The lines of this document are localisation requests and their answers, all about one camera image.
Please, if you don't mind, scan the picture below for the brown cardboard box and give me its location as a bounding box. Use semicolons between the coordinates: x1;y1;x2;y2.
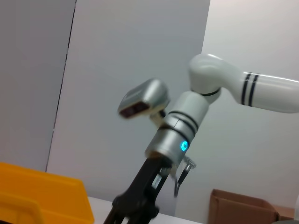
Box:
209;189;295;224

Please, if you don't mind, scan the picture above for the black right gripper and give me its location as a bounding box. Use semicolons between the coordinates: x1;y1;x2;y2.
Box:
103;156;174;224

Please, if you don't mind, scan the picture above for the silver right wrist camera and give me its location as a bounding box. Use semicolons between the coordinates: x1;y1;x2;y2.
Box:
116;78;171;126

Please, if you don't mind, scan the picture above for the yellow plastic storage bin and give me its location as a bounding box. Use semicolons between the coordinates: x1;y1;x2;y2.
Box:
0;162;95;224

